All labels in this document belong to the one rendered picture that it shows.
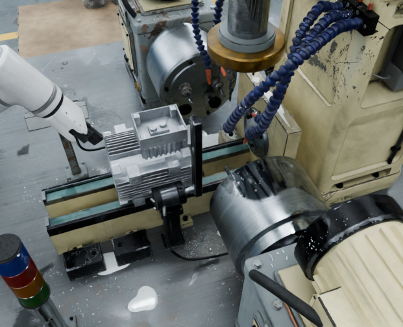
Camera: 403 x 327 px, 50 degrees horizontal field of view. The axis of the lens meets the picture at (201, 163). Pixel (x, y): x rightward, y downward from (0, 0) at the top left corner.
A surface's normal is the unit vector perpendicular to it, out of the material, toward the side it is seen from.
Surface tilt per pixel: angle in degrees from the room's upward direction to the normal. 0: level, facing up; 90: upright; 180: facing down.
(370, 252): 23
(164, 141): 90
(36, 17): 0
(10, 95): 98
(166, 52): 39
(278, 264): 0
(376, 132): 90
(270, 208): 17
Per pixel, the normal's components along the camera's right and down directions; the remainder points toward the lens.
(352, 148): 0.33, 0.70
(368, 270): -0.49, -0.44
